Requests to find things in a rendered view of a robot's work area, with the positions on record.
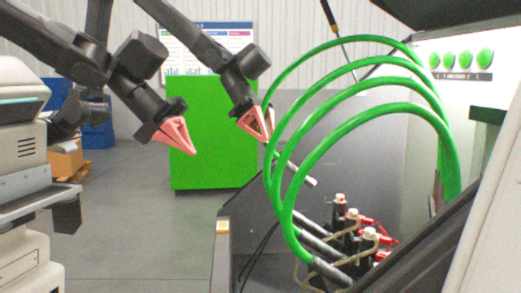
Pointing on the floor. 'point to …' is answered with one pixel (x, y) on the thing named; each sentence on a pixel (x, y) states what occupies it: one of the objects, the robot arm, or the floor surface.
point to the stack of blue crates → (93, 141)
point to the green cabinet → (210, 139)
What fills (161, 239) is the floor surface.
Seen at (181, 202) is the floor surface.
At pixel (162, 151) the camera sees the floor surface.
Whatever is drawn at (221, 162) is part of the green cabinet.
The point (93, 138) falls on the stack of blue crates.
